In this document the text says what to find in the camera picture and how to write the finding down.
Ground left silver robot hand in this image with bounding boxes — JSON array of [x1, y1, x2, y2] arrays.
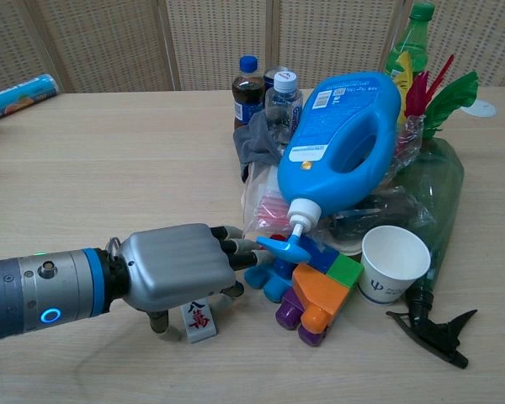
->
[[107, 222, 279, 343]]

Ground white mahjong tile red characters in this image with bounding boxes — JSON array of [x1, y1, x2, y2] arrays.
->
[[180, 297, 218, 344]]

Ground blue toy block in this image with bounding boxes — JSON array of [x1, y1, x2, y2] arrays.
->
[[243, 235, 342, 302]]

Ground plastic bag of red straws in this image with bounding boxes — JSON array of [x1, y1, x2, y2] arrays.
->
[[240, 162, 316, 243]]

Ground purple toy block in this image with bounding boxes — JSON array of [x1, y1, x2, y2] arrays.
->
[[276, 290, 327, 348]]

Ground grey cloth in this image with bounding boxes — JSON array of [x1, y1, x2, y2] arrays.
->
[[233, 111, 294, 182]]

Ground orange toy block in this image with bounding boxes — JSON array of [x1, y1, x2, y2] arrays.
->
[[291, 267, 354, 338]]

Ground green toy block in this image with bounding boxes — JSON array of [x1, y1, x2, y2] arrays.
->
[[326, 253, 364, 290]]

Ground blue detergent pump bottle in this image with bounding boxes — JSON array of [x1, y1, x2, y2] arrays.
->
[[256, 71, 403, 264]]

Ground cola bottle blue cap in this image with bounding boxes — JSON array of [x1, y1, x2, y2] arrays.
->
[[231, 55, 267, 131]]

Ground clear water bottle white cap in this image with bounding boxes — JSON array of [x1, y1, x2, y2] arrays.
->
[[263, 69, 304, 146]]

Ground white paper cup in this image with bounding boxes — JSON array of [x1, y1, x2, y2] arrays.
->
[[357, 226, 431, 306]]

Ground clear plastic bag dark contents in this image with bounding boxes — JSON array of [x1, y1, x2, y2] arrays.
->
[[317, 187, 433, 253]]

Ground blue snack tube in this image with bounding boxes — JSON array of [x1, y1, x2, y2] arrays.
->
[[0, 73, 60, 125]]

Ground wooden rattan folding screen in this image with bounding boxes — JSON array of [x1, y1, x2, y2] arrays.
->
[[0, 0, 505, 94]]

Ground clear crumpled plastic wrap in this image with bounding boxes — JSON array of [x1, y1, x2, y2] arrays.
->
[[382, 117, 427, 182]]

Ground green spray bottle black trigger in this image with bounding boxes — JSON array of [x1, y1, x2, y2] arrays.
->
[[385, 138, 479, 369]]

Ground red green feather shuttlecock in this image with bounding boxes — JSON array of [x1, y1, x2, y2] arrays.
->
[[403, 54, 481, 140]]

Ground green soda bottle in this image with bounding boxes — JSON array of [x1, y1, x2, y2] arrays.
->
[[382, 2, 435, 127]]

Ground white round disc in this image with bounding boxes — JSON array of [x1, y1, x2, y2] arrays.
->
[[462, 99, 497, 119]]

